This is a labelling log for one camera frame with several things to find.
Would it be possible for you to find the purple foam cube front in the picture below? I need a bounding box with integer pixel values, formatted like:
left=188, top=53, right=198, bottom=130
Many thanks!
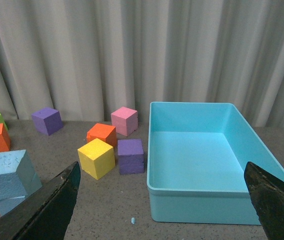
left=117, top=138, right=144, bottom=175

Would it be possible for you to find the small blue foam crumb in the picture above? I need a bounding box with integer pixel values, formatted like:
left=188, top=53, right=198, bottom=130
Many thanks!
left=131, top=217, right=136, bottom=225

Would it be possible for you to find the orange foam cube right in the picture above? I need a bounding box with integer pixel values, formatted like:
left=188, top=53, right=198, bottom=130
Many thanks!
left=86, top=123, right=117, bottom=147

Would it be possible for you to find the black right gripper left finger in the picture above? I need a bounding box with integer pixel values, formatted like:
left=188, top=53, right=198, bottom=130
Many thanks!
left=0, top=161, right=81, bottom=240

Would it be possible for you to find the pink foam cube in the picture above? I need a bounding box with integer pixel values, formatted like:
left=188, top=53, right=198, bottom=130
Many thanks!
left=111, top=106, right=138, bottom=137

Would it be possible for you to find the yellow foam cube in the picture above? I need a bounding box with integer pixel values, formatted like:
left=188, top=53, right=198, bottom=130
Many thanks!
left=78, top=138, right=115, bottom=180

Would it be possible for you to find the purple foam cube back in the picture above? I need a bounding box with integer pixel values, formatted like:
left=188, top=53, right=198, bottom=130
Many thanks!
left=32, top=107, right=64, bottom=136

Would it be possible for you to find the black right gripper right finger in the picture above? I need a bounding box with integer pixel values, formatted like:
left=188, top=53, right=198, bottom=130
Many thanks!
left=244, top=161, right=284, bottom=240

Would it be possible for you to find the purple foam cube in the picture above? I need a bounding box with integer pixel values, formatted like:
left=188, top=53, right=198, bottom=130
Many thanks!
left=32, top=107, right=64, bottom=136
left=117, top=138, right=144, bottom=175

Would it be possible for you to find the light blue plastic bin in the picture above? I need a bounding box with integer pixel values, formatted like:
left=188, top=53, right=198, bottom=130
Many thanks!
left=147, top=102, right=284, bottom=225

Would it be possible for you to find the grey curtain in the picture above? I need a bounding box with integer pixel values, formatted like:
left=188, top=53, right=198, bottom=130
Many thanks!
left=0, top=0, right=284, bottom=127

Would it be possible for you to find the light blue dented foam cube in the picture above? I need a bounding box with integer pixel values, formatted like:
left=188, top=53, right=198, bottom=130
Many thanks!
left=0, top=149, right=42, bottom=200

